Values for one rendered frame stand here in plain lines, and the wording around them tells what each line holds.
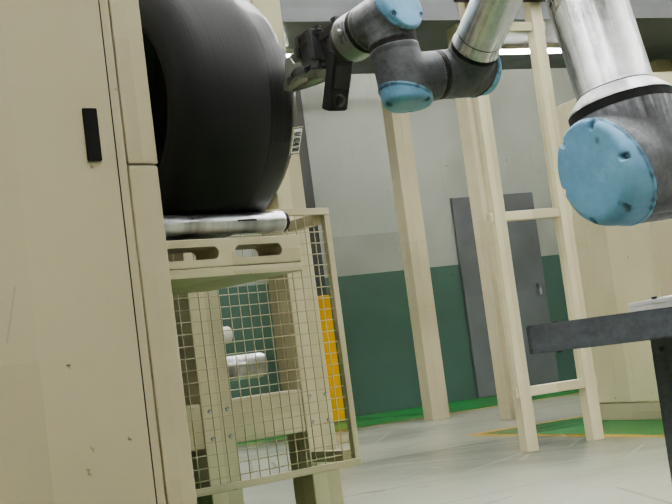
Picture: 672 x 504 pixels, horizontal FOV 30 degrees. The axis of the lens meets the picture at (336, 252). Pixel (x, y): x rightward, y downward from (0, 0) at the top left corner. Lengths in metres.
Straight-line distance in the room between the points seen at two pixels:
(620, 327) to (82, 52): 0.83
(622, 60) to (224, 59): 1.04
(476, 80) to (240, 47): 0.55
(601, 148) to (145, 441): 0.74
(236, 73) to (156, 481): 1.06
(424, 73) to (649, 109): 0.62
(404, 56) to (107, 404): 0.87
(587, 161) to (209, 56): 1.05
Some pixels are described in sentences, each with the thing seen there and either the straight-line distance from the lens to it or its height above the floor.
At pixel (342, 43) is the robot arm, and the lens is 2.34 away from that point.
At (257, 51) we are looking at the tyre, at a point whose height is 1.24.
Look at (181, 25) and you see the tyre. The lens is 2.60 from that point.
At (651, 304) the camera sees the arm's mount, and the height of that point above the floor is 0.61.
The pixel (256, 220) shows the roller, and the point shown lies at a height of 0.90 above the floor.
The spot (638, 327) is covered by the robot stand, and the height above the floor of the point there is 0.58.
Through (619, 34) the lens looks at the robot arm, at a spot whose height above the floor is 0.98.
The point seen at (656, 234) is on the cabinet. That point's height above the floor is 1.05.
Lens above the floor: 0.59
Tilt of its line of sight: 5 degrees up
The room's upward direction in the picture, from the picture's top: 7 degrees counter-clockwise
